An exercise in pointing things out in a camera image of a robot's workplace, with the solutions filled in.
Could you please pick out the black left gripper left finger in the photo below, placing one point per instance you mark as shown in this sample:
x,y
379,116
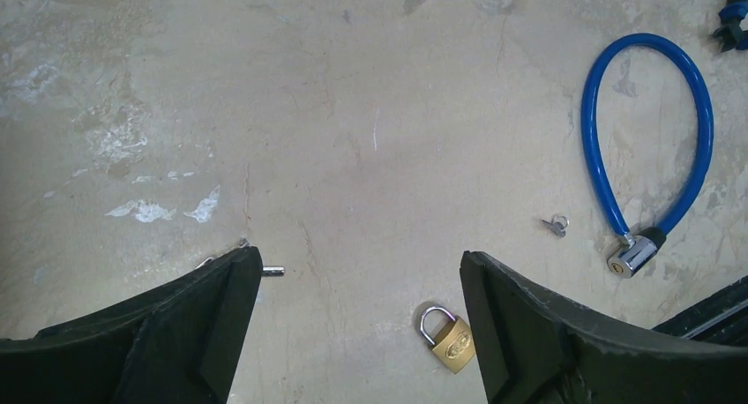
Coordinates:
x,y
178,343

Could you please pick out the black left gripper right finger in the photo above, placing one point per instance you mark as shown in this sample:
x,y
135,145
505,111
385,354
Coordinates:
x,y
534,345

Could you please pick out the brass padlock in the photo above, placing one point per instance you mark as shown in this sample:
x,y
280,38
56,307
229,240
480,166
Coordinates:
x,y
454,344

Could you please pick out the silver padlock key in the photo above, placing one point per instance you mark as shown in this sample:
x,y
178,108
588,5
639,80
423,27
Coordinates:
x,y
267,271

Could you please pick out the small silver keys on ring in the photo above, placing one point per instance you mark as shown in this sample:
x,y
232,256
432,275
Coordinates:
x,y
558,224

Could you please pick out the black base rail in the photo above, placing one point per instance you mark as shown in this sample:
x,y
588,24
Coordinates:
x,y
720,318

